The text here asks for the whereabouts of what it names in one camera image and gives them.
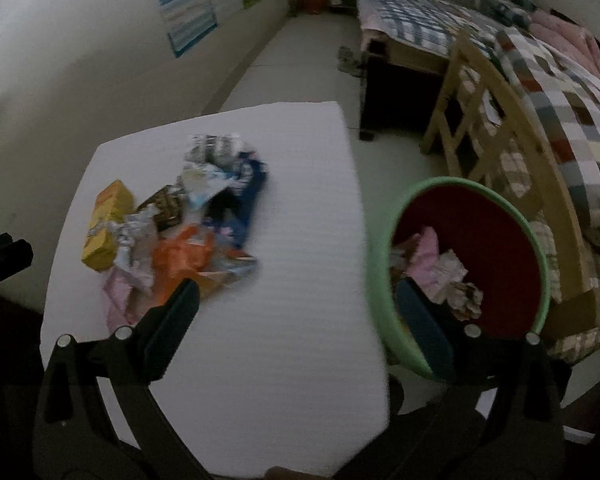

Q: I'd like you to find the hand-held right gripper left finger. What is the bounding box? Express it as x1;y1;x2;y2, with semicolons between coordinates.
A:
32;280;201;480

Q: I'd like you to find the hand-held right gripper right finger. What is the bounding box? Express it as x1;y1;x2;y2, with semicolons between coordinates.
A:
396;278;565;480

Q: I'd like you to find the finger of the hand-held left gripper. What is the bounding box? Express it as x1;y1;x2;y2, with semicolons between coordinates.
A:
0;232;34;288

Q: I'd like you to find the small printed ball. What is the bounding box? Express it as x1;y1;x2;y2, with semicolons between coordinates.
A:
447;282;483;321

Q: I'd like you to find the pink plastic wrapper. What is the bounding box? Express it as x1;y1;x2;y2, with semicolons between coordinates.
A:
102;267;153;328

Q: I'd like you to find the orange plastic wrapper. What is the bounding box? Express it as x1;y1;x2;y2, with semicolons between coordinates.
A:
150;225;216;301

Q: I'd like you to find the yellow cardboard box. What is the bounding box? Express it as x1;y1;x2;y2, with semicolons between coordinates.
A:
81;180;136;272

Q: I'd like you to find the silver wrapper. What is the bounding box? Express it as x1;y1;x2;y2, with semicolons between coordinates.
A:
111;210;161;271

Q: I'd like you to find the brown wrapper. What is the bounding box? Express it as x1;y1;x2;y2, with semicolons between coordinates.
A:
136;185;186;233

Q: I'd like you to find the green basin with red inside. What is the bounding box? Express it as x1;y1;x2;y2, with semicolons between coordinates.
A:
365;176;551;383

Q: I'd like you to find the blue and white wrapper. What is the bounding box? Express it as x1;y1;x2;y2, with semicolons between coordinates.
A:
180;162;231;211

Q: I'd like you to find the dark blue wrapper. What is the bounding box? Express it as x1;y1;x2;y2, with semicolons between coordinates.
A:
202;157;271;251

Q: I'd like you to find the grey printed paper wrapper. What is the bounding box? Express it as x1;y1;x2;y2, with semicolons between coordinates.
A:
187;132;256;166

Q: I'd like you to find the dark wooden bed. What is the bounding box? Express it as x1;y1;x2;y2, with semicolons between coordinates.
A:
355;0;600;361

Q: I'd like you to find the pink under sheet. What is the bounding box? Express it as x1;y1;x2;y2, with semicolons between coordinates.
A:
360;25;396;53

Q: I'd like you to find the blue plaid bedsheet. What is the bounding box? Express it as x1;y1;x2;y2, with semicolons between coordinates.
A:
355;0;501;56

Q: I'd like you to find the pink floral quilt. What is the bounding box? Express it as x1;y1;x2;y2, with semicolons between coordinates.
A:
530;10;600;91

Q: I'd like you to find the blue plaid pillow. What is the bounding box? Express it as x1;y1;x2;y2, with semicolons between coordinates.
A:
487;0;526;23

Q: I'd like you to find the wooden bed rail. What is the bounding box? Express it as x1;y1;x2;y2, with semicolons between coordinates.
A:
420;30;598;306

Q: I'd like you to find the blue chart wall poster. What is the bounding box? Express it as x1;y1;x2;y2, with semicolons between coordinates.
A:
145;0;218;58

